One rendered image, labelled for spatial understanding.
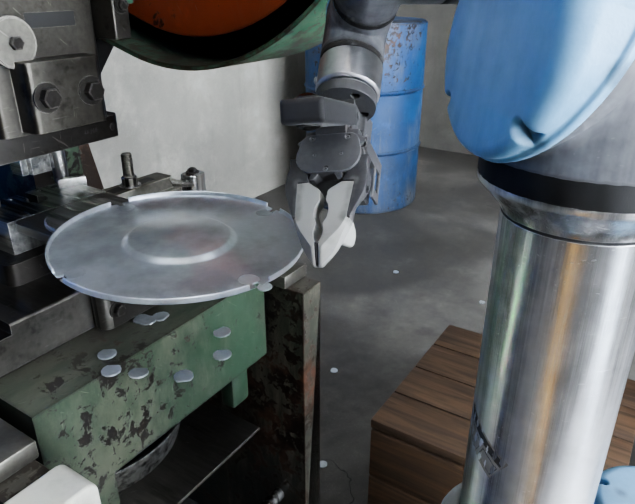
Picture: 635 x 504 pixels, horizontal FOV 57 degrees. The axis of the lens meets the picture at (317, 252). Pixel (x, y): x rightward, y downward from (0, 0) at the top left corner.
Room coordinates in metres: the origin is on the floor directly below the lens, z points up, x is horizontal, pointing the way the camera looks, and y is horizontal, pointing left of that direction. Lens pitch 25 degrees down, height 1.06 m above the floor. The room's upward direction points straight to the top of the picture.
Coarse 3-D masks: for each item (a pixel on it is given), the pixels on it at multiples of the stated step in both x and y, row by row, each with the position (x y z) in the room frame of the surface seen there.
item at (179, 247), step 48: (192, 192) 0.77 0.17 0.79; (48, 240) 0.60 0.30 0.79; (96, 240) 0.62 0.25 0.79; (144, 240) 0.61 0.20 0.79; (192, 240) 0.62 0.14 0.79; (240, 240) 0.63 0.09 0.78; (288, 240) 0.64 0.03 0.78; (96, 288) 0.51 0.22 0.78; (144, 288) 0.52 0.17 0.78; (192, 288) 0.52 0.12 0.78; (240, 288) 0.51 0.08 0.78
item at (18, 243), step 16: (32, 192) 0.81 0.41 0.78; (48, 192) 0.81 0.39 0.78; (64, 192) 0.81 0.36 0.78; (80, 192) 0.81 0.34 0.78; (96, 192) 0.81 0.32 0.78; (0, 208) 0.74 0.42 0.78; (16, 208) 0.74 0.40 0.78; (32, 208) 0.74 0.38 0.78; (48, 208) 0.74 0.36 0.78; (0, 224) 0.70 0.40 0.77; (0, 240) 0.70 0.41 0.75; (16, 240) 0.69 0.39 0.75; (32, 240) 0.71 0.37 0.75
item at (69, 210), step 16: (64, 208) 0.73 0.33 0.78; (80, 208) 0.73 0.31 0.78; (16, 224) 0.69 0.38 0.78; (32, 224) 0.68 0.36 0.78; (48, 224) 0.67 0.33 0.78; (96, 304) 0.64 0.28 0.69; (112, 304) 0.65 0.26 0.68; (128, 304) 0.67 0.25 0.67; (96, 320) 0.65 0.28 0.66; (112, 320) 0.65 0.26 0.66; (128, 320) 0.67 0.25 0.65
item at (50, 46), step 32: (0, 0) 0.70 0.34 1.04; (32, 0) 0.73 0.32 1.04; (64, 0) 0.76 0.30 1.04; (0, 32) 0.68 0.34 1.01; (32, 32) 0.71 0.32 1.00; (64, 32) 0.76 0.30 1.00; (0, 64) 0.68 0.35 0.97; (32, 64) 0.68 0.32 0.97; (64, 64) 0.72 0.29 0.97; (96, 64) 0.75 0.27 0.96; (0, 96) 0.68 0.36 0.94; (32, 96) 0.68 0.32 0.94; (64, 96) 0.71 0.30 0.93; (96, 96) 0.73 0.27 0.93; (0, 128) 0.67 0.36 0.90; (32, 128) 0.68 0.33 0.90; (64, 128) 0.70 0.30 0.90
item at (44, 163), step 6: (42, 156) 0.77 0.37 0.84; (48, 156) 0.77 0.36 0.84; (18, 162) 0.75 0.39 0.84; (24, 162) 0.75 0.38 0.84; (30, 162) 0.75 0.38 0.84; (36, 162) 0.76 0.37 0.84; (42, 162) 0.77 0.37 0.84; (48, 162) 0.77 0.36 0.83; (12, 168) 0.76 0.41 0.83; (18, 168) 0.75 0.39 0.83; (24, 168) 0.75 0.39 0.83; (30, 168) 0.75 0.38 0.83; (36, 168) 0.76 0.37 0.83; (42, 168) 0.76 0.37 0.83; (48, 168) 0.77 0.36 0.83; (18, 174) 0.75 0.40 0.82; (24, 174) 0.75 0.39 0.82; (30, 174) 0.76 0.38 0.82; (36, 174) 0.76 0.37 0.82
